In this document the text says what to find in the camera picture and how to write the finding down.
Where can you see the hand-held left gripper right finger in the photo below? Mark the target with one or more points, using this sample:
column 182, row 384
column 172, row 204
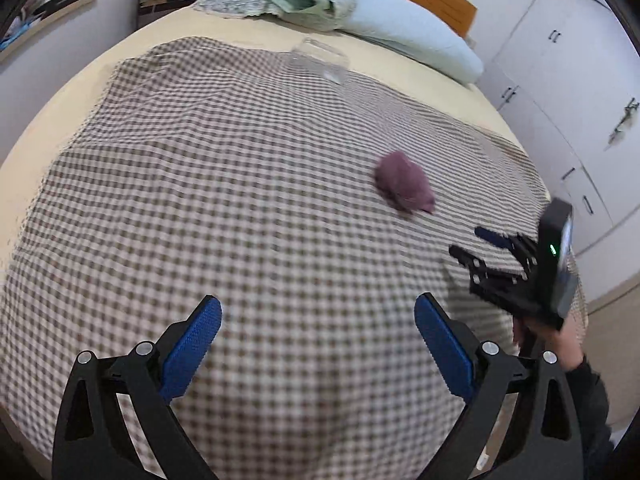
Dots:
column 442, row 342

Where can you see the person's right hand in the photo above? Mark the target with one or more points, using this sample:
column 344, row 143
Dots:
column 565, row 347

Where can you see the person's right forearm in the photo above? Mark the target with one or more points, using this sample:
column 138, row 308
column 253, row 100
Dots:
column 595, row 400

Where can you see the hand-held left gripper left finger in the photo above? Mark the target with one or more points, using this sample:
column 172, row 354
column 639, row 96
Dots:
column 195, row 340

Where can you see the brown checkered blanket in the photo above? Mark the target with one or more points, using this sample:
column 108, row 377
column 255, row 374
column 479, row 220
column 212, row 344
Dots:
column 250, row 185

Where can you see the purple wad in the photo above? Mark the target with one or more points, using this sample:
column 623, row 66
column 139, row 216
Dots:
column 402, row 180

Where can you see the clear plastic container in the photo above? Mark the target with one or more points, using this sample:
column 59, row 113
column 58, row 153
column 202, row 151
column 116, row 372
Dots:
column 320, row 57

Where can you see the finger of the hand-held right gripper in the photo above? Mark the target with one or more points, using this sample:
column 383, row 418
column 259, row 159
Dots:
column 490, row 236
column 475, row 266

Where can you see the light blue pillow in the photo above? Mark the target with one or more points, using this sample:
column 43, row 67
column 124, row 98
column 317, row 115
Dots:
column 415, row 35

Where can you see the white wardrobe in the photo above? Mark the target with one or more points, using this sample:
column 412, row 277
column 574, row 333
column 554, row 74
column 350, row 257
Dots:
column 575, row 85

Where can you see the beige windowsill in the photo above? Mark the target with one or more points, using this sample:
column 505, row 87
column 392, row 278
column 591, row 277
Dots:
column 52, row 22

